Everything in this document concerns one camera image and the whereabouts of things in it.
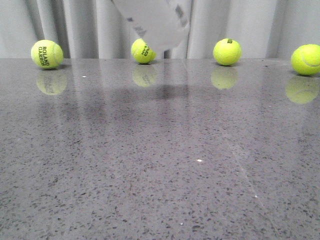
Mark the white blue tennis ball can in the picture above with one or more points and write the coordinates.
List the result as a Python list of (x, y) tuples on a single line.
[(162, 24)]

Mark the Head Team tennis ball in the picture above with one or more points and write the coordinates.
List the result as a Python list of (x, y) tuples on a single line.
[(141, 52)]

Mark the Wilson tennis ball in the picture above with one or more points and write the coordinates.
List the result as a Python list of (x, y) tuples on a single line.
[(227, 52)]

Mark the Roland Garros tennis ball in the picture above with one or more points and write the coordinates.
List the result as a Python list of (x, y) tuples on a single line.
[(47, 54)]

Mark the plain yellow tennis ball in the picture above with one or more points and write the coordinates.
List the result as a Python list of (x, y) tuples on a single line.
[(305, 60)]

